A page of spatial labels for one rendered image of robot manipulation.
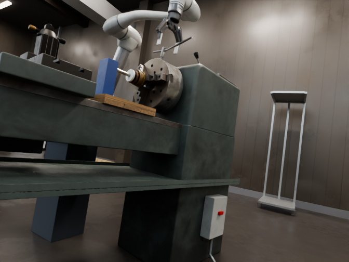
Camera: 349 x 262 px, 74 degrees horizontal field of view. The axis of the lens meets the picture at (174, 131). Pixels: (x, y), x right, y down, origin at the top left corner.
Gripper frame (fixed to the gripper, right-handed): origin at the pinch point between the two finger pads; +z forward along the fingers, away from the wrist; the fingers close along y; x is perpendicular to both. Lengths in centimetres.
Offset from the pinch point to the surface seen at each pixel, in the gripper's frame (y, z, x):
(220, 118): 47, 33, -14
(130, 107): -27, 42, -20
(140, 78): -15.1, 23.8, -2.3
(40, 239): -33, 137, 46
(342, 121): 369, -27, -12
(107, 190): -39, 75, -36
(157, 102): -3.4, 34.5, -6.9
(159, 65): -4.1, 12.4, -1.4
